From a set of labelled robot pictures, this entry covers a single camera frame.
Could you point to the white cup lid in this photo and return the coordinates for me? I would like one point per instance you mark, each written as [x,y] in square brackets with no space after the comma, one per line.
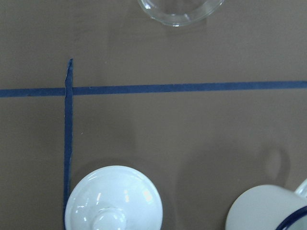
[114,198]

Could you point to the clear glass funnel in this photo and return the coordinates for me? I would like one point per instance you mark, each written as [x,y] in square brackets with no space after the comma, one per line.
[178,13]

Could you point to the white enamel cup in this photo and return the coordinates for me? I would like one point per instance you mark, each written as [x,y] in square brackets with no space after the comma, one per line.
[269,207]

